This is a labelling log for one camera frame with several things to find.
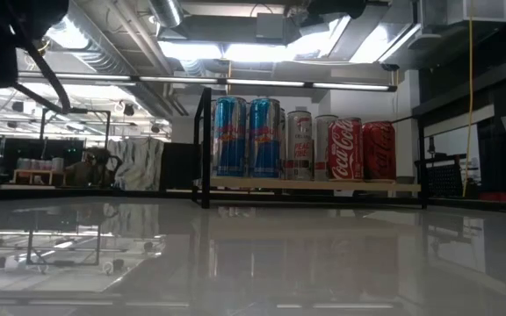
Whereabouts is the white air conditioning unit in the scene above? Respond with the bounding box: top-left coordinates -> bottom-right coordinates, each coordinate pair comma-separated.
419,0 -> 506,26

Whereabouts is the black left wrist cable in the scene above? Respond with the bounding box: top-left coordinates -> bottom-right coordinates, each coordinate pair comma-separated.
9,17 -> 88,116

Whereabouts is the wooden board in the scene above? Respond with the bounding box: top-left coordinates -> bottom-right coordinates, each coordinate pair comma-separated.
192,86 -> 428,210

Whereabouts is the red soda can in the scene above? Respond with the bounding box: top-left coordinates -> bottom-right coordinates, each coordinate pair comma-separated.
326,117 -> 365,183

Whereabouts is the smooth round silver duct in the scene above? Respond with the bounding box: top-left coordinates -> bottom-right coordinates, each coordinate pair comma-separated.
147,0 -> 184,28

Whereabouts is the bright light panel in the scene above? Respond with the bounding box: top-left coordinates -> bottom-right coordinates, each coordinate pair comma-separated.
158,19 -> 421,65

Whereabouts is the white patterned cloth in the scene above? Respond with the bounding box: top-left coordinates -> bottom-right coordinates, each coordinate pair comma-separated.
105,136 -> 166,192

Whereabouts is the grey metal box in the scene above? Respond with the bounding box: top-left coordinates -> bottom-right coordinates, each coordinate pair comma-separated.
255,11 -> 290,45

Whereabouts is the black metal rack frame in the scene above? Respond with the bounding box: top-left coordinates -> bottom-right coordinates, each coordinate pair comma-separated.
39,107 -> 112,153

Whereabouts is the large corrugated silver duct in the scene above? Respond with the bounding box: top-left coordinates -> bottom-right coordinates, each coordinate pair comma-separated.
44,0 -> 179,119

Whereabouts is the red bin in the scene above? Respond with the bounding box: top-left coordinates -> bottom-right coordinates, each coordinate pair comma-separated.
476,191 -> 506,204

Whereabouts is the thin yellow cable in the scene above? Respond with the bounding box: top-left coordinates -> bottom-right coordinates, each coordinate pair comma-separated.
461,0 -> 476,198

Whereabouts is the white table cover sheet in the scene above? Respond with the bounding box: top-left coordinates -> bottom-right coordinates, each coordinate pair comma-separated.
0,195 -> 506,316

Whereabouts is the long fluorescent light strip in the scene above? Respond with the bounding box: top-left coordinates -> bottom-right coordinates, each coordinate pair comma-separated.
15,69 -> 398,93

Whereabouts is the blue silver Red Bull can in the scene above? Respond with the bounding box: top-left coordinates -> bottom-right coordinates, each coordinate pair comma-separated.
213,96 -> 249,178
248,97 -> 282,179

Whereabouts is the person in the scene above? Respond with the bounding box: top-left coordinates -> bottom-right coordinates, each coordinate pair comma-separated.
64,147 -> 123,188

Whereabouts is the black perforated basket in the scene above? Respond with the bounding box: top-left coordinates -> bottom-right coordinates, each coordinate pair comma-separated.
426,164 -> 466,198

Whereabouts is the black cabinet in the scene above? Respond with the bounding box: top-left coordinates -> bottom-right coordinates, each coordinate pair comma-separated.
160,142 -> 201,193

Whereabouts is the wooden crate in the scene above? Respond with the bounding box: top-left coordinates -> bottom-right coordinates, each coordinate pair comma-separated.
12,169 -> 68,187

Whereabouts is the red cola can black script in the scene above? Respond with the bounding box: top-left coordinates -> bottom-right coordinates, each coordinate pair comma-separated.
361,120 -> 398,183

